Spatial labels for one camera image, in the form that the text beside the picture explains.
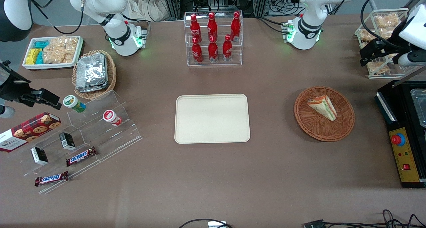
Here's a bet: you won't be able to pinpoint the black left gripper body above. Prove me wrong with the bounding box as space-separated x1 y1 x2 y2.
383 28 415 56

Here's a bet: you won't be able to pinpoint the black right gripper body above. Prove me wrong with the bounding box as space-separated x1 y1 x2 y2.
0 62 31 102

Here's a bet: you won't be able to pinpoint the triangular sandwich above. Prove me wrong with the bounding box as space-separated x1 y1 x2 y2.
307 95 337 122

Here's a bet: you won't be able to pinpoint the white rectangular snack tray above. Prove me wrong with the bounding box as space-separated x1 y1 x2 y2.
22 36 84 70

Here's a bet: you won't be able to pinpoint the oval wicker basket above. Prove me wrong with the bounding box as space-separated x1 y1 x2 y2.
72 50 117 100

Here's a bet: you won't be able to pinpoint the round brown wicker basket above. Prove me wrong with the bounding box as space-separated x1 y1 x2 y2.
294 86 355 142

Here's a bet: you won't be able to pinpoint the beige rectangular serving tray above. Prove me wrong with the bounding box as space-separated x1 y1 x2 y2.
175 94 251 144

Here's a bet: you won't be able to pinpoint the clear bag of crackers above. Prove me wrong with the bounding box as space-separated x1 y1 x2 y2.
374 13 401 28
379 27 401 40
366 61 390 74
359 29 378 42

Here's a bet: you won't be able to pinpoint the green lidded snack cup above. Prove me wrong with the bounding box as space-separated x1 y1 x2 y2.
63 95 86 113

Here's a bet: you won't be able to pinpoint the red tartan cookie box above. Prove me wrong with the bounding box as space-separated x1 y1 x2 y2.
0 112 62 152

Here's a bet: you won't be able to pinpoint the yellow snack packet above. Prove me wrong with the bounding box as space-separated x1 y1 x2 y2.
26 48 40 65

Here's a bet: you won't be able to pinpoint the clear rice cracker bag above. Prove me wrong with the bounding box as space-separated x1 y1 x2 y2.
50 36 79 54
43 46 75 64

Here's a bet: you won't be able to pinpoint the silver foil packet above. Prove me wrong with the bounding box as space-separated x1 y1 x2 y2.
76 53 107 88
75 82 109 93

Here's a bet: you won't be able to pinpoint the small black box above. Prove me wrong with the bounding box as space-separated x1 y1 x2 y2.
31 147 49 165
59 132 76 151

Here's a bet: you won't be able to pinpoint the black appliance with yellow panel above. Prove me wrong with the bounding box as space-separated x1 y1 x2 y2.
375 80 426 188

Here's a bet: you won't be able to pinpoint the red lidded snack cup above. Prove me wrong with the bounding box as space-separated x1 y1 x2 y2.
103 110 122 126

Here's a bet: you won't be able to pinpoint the clear acrylic step display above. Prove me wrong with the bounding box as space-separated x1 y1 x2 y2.
20 90 143 194

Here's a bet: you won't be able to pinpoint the steel pan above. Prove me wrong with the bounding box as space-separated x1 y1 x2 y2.
410 88 426 128

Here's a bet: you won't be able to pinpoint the brown Snickers bar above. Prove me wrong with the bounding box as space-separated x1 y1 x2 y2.
35 171 69 187
66 147 97 167

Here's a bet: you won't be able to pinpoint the red emergency stop button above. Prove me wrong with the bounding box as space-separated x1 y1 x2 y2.
391 133 406 147

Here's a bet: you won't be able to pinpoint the crumpled beige cloth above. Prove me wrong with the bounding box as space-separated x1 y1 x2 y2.
125 0 171 22

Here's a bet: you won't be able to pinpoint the red cola bottle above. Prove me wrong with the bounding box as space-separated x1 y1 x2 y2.
231 12 241 41
190 14 202 44
192 37 203 64
222 34 233 61
208 36 219 63
207 12 218 42

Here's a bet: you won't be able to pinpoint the clear acrylic bottle rack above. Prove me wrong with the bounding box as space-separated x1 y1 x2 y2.
184 11 243 67

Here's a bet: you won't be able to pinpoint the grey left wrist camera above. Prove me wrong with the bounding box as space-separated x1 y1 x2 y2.
398 50 426 67

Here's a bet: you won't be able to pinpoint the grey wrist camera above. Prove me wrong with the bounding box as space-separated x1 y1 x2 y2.
398 50 426 67
0 105 16 118

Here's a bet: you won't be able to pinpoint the white wire rack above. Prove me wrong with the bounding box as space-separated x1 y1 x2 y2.
354 8 426 79

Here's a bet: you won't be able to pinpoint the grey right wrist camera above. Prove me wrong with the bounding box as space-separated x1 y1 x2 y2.
0 105 16 118

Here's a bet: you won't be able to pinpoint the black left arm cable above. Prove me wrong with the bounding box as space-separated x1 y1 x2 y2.
361 0 415 50

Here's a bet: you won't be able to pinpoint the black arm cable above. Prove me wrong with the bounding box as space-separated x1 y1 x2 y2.
31 0 84 35
361 0 415 50

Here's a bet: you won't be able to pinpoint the grey metal frame bar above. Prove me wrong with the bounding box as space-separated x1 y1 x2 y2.
393 66 426 89

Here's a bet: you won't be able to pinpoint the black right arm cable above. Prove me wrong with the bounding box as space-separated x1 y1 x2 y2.
31 0 84 35

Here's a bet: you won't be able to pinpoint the black background cable bundle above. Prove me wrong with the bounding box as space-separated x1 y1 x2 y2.
266 0 304 16

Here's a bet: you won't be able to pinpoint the black left base cables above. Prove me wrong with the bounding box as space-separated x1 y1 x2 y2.
256 15 291 34

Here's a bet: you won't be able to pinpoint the black tangled cables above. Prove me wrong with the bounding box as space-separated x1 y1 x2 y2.
324 209 426 228

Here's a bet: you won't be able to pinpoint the black looped table cable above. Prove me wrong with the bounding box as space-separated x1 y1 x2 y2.
179 218 233 228

